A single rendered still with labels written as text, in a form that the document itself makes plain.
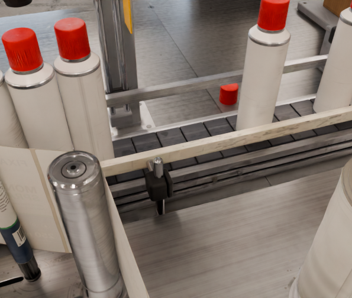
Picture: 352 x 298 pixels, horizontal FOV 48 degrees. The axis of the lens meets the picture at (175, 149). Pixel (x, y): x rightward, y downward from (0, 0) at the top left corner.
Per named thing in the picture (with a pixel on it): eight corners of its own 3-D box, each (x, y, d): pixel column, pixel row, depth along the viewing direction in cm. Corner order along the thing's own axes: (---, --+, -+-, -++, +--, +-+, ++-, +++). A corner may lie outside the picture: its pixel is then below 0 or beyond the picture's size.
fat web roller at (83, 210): (86, 320, 39) (42, 198, 26) (80, 279, 42) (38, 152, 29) (131, 306, 40) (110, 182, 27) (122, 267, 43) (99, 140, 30)
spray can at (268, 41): (244, 145, 57) (266, 9, 43) (229, 124, 61) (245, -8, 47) (275, 138, 59) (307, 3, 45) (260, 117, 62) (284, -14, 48)
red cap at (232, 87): (215, 97, 75) (216, 82, 73) (231, 92, 76) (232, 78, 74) (224, 106, 73) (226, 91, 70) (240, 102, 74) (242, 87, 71)
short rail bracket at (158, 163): (152, 232, 52) (148, 170, 44) (147, 215, 54) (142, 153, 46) (176, 226, 53) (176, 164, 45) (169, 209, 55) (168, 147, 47)
